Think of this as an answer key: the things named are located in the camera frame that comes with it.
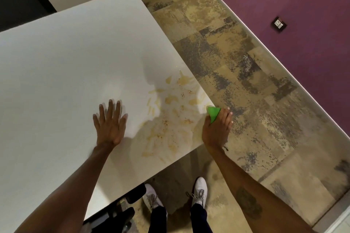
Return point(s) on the person's left hand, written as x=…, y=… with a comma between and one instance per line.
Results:
x=109, y=130

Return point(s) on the person's right hand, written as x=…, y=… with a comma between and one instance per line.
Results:
x=216, y=133

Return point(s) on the person's left thumb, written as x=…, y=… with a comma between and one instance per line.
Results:
x=124, y=120

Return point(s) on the person's left little finger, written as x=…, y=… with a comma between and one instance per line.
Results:
x=96, y=121

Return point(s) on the person's right thumb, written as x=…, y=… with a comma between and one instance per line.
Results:
x=206, y=125

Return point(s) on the person's left middle finger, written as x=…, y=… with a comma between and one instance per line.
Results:
x=110, y=110

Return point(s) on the person's left forearm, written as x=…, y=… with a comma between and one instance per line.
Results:
x=73, y=186

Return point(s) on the person's right forearm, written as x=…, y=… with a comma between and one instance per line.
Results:
x=251, y=191

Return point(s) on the brown spill stain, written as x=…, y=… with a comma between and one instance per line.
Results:
x=172, y=120

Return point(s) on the person's right white shoe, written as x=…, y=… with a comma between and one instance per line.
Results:
x=199, y=190

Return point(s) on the person's white shoe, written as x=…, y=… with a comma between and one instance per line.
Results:
x=151, y=197
x=199, y=190

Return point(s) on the person's left white shoe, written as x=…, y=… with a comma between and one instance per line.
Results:
x=151, y=197

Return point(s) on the person's right leg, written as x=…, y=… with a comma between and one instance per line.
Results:
x=199, y=219

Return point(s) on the person's leg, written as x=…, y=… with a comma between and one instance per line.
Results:
x=158, y=220
x=199, y=219

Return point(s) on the person's left leg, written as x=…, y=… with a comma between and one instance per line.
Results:
x=158, y=220

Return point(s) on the black wall socket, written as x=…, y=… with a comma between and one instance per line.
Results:
x=279, y=24

